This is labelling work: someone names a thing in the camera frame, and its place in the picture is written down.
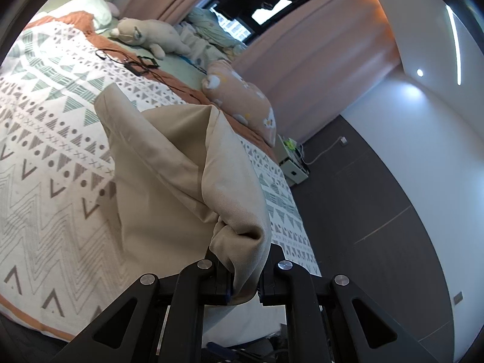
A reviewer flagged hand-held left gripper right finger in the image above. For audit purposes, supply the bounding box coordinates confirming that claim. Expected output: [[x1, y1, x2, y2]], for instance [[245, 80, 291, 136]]
[[257, 243, 430, 363]]

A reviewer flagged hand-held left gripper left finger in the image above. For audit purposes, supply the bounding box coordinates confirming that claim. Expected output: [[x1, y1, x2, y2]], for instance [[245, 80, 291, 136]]
[[49, 259, 233, 363]]

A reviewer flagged beige garment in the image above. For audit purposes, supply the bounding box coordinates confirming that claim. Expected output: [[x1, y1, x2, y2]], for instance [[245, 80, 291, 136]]
[[94, 82, 286, 352]]

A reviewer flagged white bedside cabinet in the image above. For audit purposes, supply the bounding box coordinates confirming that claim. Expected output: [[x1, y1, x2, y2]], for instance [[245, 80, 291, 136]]
[[278, 134, 311, 187]]

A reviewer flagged peach printed pillow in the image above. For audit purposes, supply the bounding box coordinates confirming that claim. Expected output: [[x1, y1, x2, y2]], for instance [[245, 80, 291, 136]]
[[201, 60, 276, 147]]

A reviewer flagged patterned white blanket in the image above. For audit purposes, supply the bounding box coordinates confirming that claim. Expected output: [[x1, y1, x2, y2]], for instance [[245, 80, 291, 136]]
[[0, 19, 322, 343]]

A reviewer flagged light blue bedding pile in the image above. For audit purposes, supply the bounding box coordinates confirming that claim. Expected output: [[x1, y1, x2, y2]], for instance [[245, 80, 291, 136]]
[[176, 8, 246, 69]]

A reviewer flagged grey plush toy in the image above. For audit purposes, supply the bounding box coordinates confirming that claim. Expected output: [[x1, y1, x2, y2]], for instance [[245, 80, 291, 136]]
[[110, 18, 197, 59]]

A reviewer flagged pale green pillow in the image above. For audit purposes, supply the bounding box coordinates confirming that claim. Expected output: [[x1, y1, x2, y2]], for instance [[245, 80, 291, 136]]
[[74, 0, 112, 31]]

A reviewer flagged ceiling light strip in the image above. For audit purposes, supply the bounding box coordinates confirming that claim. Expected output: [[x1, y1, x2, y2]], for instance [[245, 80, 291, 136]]
[[445, 5, 463, 86]]

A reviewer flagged white cable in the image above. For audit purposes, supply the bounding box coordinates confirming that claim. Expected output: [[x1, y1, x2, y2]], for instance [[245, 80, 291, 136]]
[[300, 140, 343, 165]]

